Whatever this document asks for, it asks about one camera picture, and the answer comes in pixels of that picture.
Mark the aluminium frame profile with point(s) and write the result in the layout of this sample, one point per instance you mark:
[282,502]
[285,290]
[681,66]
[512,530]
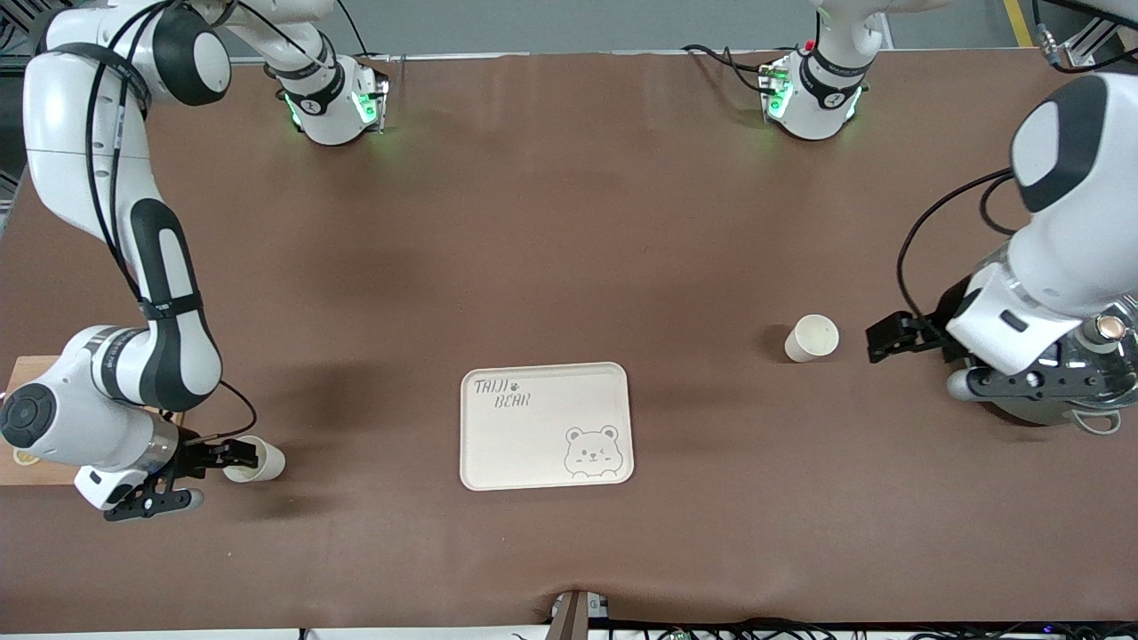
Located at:
[1102,40]

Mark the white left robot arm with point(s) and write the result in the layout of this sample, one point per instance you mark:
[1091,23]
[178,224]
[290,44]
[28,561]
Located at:
[1067,258]

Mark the white IKEA cup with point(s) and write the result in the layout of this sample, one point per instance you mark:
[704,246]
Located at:
[267,464]
[813,338]

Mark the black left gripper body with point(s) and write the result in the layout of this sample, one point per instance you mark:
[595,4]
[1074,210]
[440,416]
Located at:
[941,331]

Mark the bamboo cutting board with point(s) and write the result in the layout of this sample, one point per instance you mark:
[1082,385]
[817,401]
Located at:
[36,366]

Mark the grey-green electric pot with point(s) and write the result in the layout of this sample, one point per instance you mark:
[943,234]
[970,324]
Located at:
[1040,411]

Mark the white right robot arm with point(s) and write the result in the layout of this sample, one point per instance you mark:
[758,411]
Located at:
[71,107]

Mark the yellow lemon slice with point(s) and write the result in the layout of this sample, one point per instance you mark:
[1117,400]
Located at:
[23,458]

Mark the glass pot lid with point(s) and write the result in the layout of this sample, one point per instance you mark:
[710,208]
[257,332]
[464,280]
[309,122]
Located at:
[1116,347]

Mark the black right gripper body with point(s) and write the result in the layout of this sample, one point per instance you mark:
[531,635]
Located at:
[193,454]

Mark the beige bear print tray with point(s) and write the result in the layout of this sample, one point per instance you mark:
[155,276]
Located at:
[533,453]

